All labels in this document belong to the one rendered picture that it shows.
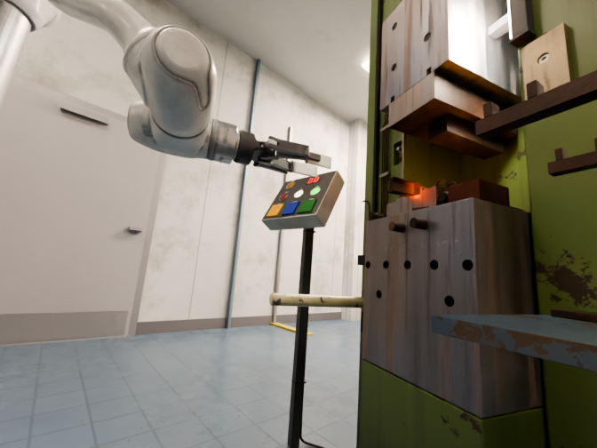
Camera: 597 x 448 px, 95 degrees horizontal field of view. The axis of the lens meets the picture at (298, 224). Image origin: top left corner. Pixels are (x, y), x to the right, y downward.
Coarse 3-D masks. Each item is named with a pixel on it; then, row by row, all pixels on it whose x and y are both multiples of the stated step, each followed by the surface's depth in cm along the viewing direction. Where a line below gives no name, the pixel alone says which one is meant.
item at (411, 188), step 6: (390, 180) 81; (396, 180) 81; (402, 180) 82; (408, 180) 82; (390, 186) 81; (396, 186) 81; (402, 186) 82; (408, 186) 83; (414, 186) 83; (390, 192) 81; (396, 192) 81; (402, 192) 81; (408, 192) 82; (414, 192) 83
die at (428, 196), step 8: (424, 192) 81; (432, 192) 78; (440, 192) 78; (400, 200) 90; (408, 200) 87; (416, 200) 84; (424, 200) 81; (432, 200) 78; (392, 208) 93; (400, 208) 89; (408, 208) 86
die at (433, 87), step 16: (432, 80) 84; (448, 80) 86; (400, 96) 97; (416, 96) 90; (432, 96) 84; (448, 96) 85; (464, 96) 89; (480, 96) 92; (400, 112) 96; (416, 112) 90; (432, 112) 90; (448, 112) 89; (464, 112) 88; (480, 112) 91; (400, 128) 100; (416, 128) 100
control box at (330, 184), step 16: (320, 176) 130; (336, 176) 124; (288, 192) 137; (304, 192) 128; (320, 192) 121; (336, 192) 123; (320, 208) 114; (272, 224) 132; (288, 224) 126; (304, 224) 120; (320, 224) 115
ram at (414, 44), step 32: (416, 0) 96; (448, 0) 84; (480, 0) 91; (384, 32) 112; (416, 32) 94; (448, 32) 82; (480, 32) 88; (384, 64) 108; (416, 64) 92; (448, 64) 82; (480, 64) 86; (512, 64) 94; (384, 96) 106; (512, 96) 93
